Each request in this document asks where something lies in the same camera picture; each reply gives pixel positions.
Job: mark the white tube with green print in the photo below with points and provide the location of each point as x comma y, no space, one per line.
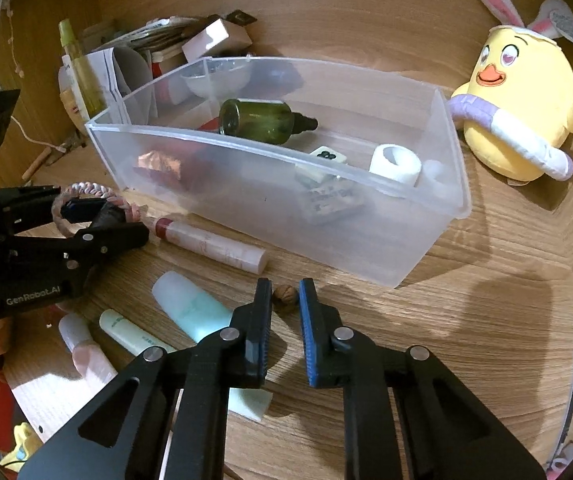
65,75

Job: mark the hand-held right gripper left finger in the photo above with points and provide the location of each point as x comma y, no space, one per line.
261,330

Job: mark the person's left hand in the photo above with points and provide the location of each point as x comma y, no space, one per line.
0,337

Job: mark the white folded paper leaflets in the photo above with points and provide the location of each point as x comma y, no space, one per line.
126,67

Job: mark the teal squeeze tube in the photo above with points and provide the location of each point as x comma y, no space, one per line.
196,310

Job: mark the brown walnut bead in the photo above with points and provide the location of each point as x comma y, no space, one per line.
285,296

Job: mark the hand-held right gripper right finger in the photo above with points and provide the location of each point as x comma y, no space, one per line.
311,340

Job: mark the clear plastic storage bin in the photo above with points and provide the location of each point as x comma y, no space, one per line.
391,240

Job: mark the yellow-green spray bottle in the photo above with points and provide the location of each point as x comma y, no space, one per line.
89,80

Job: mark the clear printed small box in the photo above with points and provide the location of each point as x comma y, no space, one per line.
331,197

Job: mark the yellow chick plush toy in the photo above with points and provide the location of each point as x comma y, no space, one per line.
521,110

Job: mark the green glass dropper bottle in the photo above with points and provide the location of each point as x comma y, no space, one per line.
256,117

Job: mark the yellow sunscreen bottle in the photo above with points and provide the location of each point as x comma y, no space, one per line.
74,107

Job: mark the red box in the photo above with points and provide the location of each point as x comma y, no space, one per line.
159,67

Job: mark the dark brown small item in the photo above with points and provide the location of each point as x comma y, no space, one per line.
241,17

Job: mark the red tea packet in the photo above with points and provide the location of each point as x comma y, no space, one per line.
161,165

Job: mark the mint green slim tube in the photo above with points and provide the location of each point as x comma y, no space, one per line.
126,332

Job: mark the white mahjong tile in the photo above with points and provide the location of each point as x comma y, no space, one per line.
326,155

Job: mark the white tape roll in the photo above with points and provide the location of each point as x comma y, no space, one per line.
401,170

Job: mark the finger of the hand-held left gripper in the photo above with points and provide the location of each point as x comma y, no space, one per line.
101,215
116,240

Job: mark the small white cardboard box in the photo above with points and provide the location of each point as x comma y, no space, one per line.
211,37

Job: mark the yellow small object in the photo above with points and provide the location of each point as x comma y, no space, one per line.
21,445

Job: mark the pink tube with white cap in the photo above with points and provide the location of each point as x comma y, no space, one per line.
79,335

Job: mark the pink lip gloss tube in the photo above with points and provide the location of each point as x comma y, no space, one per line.
216,250

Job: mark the wooden stick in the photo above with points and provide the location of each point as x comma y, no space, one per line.
36,165

